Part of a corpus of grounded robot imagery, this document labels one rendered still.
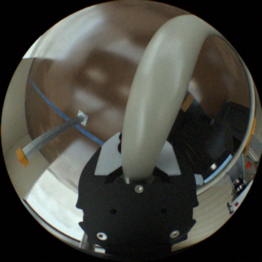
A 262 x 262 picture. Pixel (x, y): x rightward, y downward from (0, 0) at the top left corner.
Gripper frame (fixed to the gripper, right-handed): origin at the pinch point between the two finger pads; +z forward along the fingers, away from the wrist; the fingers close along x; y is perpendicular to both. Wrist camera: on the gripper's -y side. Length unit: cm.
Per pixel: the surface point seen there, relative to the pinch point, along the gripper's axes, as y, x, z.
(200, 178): 47, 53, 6
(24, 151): 15, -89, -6
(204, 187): 21.4, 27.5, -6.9
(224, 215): 367, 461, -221
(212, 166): 35, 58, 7
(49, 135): 19, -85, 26
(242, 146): 3.8, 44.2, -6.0
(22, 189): 216, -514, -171
